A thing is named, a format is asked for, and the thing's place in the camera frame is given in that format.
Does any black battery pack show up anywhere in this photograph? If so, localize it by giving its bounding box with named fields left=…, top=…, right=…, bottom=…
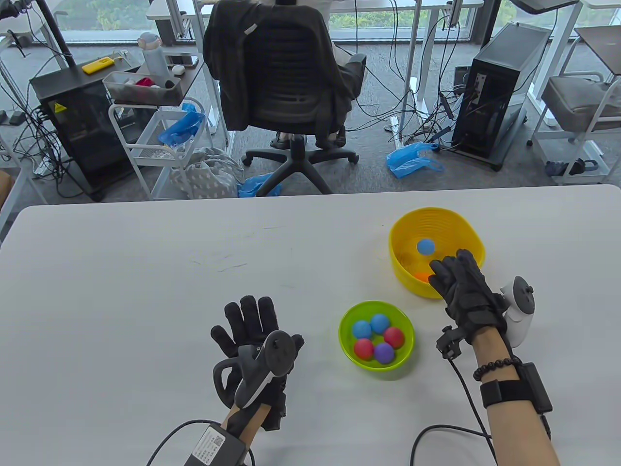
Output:
left=514, top=362, right=554, bottom=414

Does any person's right forearm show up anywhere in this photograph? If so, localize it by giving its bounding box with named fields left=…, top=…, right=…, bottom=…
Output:
left=468, top=325, right=561, bottom=466

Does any white metal cart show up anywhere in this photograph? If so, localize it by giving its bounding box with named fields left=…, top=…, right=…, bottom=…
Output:
left=108, top=97, right=216, bottom=200

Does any person's right hand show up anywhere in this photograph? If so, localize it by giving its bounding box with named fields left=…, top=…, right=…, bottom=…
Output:
left=428, top=249, right=507, bottom=345

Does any grey plastic tray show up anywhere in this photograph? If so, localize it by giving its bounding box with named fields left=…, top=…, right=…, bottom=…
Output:
left=103, top=70, right=184, bottom=106

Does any grey patterned fabric bag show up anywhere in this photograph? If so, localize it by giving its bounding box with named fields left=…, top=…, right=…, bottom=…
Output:
left=170, top=147, right=245, bottom=199

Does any dark bead bracelet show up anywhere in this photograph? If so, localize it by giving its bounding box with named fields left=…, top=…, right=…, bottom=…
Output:
left=473, top=357, right=523, bottom=382

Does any dark grey handheld controller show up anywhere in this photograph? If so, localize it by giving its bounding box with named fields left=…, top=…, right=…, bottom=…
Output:
left=500, top=276, right=536, bottom=348
left=212, top=330, right=296, bottom=409

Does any yellow phone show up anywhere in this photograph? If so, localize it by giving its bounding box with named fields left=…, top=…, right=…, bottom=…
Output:
left=82, top=57, right=117, bottom=75

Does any person's left hand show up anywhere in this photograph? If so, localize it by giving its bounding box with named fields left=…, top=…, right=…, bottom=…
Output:
left=210, top=295, right=305, bottom=379

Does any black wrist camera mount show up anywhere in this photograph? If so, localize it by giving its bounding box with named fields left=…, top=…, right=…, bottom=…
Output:
left=262, top=379, right=288, bottom=432
left=435, top=325, right=469, bottom=360

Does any grey labelled battery pack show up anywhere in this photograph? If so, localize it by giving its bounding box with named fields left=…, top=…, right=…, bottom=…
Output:
left=187, top=422, right=249, bottom=466

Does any white chair with grey cushion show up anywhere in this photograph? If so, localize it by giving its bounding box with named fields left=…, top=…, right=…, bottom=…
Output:
left=528, top=29, right=621, bottom=186

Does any black stand pole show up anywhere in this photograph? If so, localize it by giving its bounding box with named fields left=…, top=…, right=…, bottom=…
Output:
left=32, top=0, right=76, bottom=68

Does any brown side table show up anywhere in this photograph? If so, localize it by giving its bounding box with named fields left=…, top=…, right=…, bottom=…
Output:
left=574, top=24, right=621, bottom=76

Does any black computer tower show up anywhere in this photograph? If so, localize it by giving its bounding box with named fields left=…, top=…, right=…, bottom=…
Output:
left=451, top=22, right=554, bottom=170

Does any green plastic bowl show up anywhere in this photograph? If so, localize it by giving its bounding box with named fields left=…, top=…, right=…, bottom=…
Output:
left=338, top=300, right=416, bottom=372

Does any black office chair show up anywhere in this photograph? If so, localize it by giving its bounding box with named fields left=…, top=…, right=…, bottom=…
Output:
left=241, top=10, right=367, bottom=196

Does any grey desk with white legs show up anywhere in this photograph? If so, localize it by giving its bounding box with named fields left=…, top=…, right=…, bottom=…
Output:
left=116, top=49, right=233, bottom=146

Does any blue plastic bag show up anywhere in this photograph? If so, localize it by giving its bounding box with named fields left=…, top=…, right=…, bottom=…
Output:
left=237, top=171, right=283, bottom=198
left=158, top=102, right=207, bottom=149
left=386, top=142, right=445, bottom=179

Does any black equipment cabinet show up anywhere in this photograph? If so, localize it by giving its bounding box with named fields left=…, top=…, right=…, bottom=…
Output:
left=30, top=58, right=146, bottom=202

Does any dark grey jacket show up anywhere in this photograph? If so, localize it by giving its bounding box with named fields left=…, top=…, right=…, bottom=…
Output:
left=203, top=1, right=362, bottom=132

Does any black cable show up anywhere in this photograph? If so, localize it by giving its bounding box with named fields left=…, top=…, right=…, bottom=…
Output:
left=410, top=358, right=500, bottom=466
left=146, top=420, right=214, bottom=466

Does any yellow plastic bowl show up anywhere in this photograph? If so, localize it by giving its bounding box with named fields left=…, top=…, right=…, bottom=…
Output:
left=389, top=207, right=486, bottom=299

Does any grey water bottle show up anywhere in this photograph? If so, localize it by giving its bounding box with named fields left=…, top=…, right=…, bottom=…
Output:
left=137, top=32, right=169, bottom=78

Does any black forearm strap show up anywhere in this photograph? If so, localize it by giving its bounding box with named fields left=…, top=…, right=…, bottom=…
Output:
left=480, top=378, right=524, bottom=408

